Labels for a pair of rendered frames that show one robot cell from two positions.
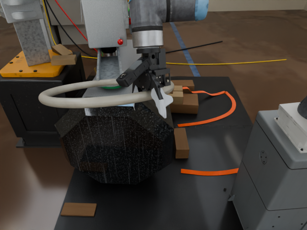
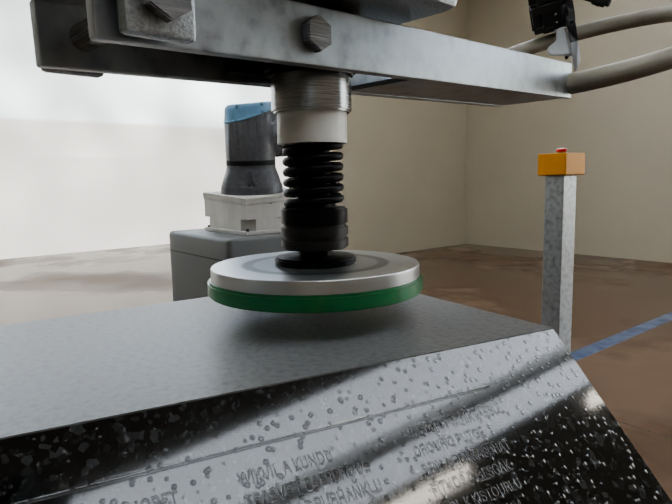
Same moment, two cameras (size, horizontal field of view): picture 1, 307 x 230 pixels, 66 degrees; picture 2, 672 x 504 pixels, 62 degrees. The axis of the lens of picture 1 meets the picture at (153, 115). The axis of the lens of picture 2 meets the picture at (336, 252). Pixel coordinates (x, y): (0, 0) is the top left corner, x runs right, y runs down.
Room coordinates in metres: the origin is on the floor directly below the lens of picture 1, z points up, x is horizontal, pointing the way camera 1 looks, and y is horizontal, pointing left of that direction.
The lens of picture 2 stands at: (1.72, 0.77, 1.00)
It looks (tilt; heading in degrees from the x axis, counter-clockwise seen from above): 7 degrees down; 236
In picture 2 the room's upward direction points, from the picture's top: 1 degrees counter-clockwise
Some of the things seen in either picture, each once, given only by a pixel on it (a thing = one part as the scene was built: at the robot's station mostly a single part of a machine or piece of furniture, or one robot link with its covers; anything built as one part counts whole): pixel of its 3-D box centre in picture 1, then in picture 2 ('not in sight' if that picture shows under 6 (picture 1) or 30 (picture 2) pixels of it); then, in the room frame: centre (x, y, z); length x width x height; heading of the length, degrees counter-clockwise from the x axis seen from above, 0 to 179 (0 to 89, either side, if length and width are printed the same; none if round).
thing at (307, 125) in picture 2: not in sight; (312, 126); (1.41, 0.28, 1.05); 0.07 x 0.07 x 0.04
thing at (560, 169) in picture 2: not in sight; (557, 296); (-0.15, -0.50, 0.54); 0.20 x 0.20 x 1.09; 0
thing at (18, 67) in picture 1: (39, 61); not in sight; (1.98, 1.03, 0.76); 0.49 x 0.49 x 0.05; 0
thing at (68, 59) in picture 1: (64, 60); not in sight; (1.93, 0.78, 0.81); 0.20 x 0.10 x 0.05; 98
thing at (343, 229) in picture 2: not in sight; (314, 230); (1.41, 0.28, 0.95); 0.07 x 0.07 x 0.01
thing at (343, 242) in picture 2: not in sight; (314, 241); (1.41, 0.28, 0.94); 0.07 x 0.07 x 0.01
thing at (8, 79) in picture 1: (50, 98); not in sight; (1.98, 1.03, 0.37); 0.66 x 0.66 x 0.74; 0
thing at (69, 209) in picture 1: (79, 209); not in sight; (0.98, 0.57, 0.02); 0.25 x 0.10 x 0.01; 88
